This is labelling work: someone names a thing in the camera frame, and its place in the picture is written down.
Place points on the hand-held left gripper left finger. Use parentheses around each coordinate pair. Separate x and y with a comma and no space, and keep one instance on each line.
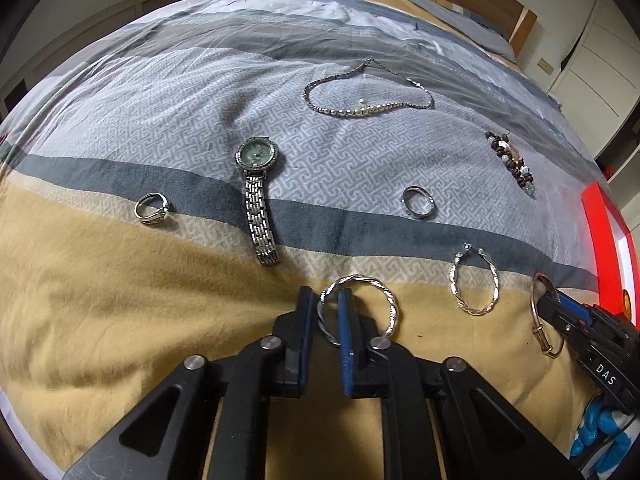
(307,340)

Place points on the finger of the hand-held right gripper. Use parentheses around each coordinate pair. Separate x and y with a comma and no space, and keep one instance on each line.
(557,315)
(575,306)

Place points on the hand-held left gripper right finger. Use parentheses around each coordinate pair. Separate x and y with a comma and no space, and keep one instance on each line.
(345,340)

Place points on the thin gold bangle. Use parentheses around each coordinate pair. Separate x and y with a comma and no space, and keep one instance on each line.
(535,310)

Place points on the twisted silver hoop bangle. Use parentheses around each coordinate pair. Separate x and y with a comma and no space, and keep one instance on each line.
(451,277)
(392,310)

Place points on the red jewelry box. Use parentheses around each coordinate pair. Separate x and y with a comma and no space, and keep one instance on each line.
(602,240)

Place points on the person's right hand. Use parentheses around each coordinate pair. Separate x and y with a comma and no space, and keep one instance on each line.
(597,425)

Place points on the striped bed blanket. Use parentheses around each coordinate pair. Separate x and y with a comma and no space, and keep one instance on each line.
(150,285)

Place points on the silver wristwatch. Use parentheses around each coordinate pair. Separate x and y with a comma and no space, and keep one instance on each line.
(256,155)

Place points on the white wardrobe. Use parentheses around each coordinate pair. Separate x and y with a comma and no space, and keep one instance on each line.
(595,60)

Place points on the grey pillow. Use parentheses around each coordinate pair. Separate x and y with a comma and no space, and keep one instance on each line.
(480,30)

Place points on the wall switch plate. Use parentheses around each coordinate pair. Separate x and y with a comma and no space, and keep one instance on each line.
(545,64)

